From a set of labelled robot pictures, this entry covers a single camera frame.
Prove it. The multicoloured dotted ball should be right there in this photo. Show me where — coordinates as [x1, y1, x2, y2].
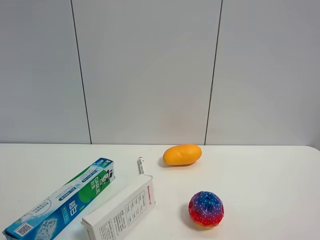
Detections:
[188, 191, 225, 229]

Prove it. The red capped white marker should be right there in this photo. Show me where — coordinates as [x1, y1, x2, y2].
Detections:
[137, 157, 147, 175]

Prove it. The yellow mango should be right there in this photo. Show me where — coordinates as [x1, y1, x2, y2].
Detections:
[162, 144, 202, 166]

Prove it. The blue green toothpaste box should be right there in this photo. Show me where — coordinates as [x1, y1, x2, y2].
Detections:
[3, 157, 115, 240]

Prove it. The white cardboard box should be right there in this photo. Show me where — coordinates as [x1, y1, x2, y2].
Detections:
[81, 174, 156, 240]

